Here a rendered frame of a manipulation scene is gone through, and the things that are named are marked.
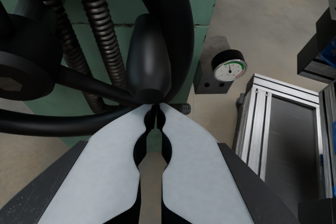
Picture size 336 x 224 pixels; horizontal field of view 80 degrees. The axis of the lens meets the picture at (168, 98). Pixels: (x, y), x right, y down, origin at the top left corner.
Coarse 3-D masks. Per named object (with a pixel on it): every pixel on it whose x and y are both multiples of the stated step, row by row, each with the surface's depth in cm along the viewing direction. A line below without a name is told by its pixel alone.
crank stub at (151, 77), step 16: (144, 16) 12; (144, 32) 11; (160, 32) 12; (144, 48) 10; (160, 48) 11; (128, 64) 10; (144, 64) 10; (160, 64) 10; (128, 80) 10; (144, 80) 10; (160, 80) 10; (144, 96) 10; (160, 96) 10
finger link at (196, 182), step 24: (168, 120) 10; (192, 120) 10; (168, 144) 9; (192, 144) 9; (216, 144) 9; (168, 168) 8; (192, 168) 8; (216, 168) 8; (168, 192) 7; (192, 192) 7; (216, 192) 7; (168, 216) 6; (192, 216) 6; (216, 216) 6; (240, 216) 6
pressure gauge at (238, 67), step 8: (216, 56) 37; (224, 56) 36; (232, 56) 36; (240, 56) 36; (216, 64) 37; (224, 64) 36; (232, 64) 36; (240, 64) 37; (216, 72) 38; (224, 72) 38; (232, 72) 38; (240, 72) 39; (224, 80) 40
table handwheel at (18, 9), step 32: (32, 0) 18; (64, 0) 22; (160, 0) 12; (0, 32) 13; (32, 32) 15; (192, 32) 15; (0, 64) 14; (32, 64) 14; (0, 96) 17; (32, 96) 17; (128, 96) 22; (0, 128) 24; (32, 128) 25; (64, 128) 26; (96, 128) 26
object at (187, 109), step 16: (48, 0) 19; (96, 0) 19; (64, 16) 21; (96, 16) 20; (64, 32) 21; (96, 32) 22; (112, 32) 23; (64, 48) 23; (80, 48) 25; (112, 48) 24; (80, 64) 25; (112, 64) 25; (112, 80) 28; (96, 96) 31; (96, 112) 34
